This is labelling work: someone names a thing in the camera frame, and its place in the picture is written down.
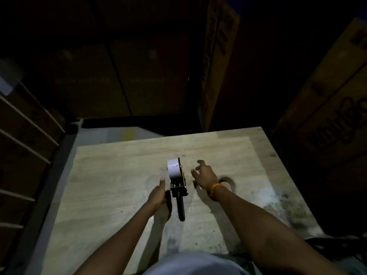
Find dark plain cardboard box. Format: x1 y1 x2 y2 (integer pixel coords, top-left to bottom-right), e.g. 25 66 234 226
0 0 132 119
94 0 201 116

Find large printed cardboard box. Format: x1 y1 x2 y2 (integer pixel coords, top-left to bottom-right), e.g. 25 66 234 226
271 17 367 181

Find person's left forearm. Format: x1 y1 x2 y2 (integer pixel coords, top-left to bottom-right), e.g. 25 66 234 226
73 202 161 275

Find person's right forearm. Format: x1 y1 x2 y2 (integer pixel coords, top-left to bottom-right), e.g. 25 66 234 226
211 186 349 275

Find clear tape roll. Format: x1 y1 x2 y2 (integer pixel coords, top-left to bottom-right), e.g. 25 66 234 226
218 176 237 194

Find cardboard boxes with white straps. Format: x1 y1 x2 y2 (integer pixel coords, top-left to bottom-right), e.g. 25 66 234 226
0 58 68 267

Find person's left hand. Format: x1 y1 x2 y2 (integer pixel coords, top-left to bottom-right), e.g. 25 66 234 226
142 178 171 217

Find large white paper label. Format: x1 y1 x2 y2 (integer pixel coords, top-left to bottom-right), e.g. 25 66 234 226
0 58 22 95

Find orange wristband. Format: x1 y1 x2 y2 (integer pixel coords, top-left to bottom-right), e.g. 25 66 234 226
207 183 227 201

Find person's right hand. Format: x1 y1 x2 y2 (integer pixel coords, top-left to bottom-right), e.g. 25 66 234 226
190 159 221 195

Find yellow black tape dispenser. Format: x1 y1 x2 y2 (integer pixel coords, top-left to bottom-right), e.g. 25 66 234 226
169 157 189 222

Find tall printed cardboard box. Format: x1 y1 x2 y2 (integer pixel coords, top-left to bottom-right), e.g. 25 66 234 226
198 0 241 132

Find cardboard tape roll core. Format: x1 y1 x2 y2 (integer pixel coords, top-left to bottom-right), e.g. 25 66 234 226
167 158 181 185

